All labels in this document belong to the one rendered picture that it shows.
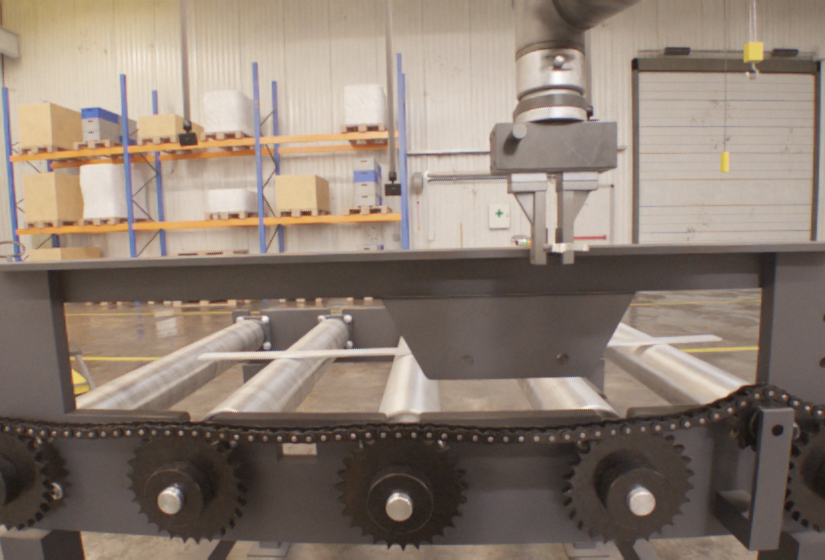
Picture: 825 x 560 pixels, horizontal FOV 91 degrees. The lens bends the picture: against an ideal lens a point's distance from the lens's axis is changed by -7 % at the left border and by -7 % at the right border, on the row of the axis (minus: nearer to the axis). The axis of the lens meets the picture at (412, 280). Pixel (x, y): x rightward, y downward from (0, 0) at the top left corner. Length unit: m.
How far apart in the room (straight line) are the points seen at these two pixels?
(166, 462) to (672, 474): 0.67
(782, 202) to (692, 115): 2.81
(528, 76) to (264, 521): 0.68
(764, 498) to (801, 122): 12.18
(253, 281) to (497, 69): 9.82
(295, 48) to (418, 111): 3.01
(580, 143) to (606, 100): 10.19
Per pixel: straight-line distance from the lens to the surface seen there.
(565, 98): 0.50
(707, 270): 0.71
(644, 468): 0.63
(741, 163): 11.78
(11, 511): 0.90
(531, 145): 0.50
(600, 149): 0.52
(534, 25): 0.53
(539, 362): 0.63
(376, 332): 1.56
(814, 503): 0.82
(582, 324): 0.64
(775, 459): 0.71
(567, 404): 0.78
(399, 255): 0.52
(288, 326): 1.63
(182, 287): 0.70
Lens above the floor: 1.19
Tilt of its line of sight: 6 degrees down
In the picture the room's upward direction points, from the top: 2 degrees counter-clockwise
